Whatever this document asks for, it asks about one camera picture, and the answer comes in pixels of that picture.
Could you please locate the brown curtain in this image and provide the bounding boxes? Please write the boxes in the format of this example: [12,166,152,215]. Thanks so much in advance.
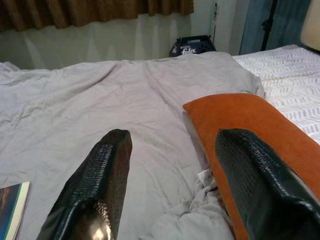
[0,0,195,33]

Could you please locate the cream padded headboard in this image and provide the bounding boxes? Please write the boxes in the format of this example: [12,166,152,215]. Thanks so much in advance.
[300,0,320,53]

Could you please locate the white upright panel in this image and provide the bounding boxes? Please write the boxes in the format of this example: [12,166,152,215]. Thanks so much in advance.
[211,0,242,55]

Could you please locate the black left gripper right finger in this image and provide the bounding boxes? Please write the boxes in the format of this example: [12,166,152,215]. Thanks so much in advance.
[214,128,320,240]

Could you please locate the white patterned mattress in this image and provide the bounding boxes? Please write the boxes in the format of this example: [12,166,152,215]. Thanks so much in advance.
[232,44,320,147]

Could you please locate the grey duvet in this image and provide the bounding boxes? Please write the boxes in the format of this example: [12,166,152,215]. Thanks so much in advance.
[0,52,266,240]

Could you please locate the black tripod stand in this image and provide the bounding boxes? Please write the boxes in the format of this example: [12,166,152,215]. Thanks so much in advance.
[261,0,280,51]

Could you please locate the orange velvet pillow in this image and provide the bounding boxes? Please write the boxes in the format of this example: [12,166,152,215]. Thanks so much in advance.
[182,93,320,240]

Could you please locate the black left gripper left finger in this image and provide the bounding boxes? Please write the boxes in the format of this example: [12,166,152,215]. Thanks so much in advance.
[36,128,133,240]

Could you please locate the white green softcover book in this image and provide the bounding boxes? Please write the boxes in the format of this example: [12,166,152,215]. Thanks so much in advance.
[0,181,31,240]

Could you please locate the white duvet label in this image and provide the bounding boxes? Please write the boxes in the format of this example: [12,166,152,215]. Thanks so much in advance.
[197,168,216,187]

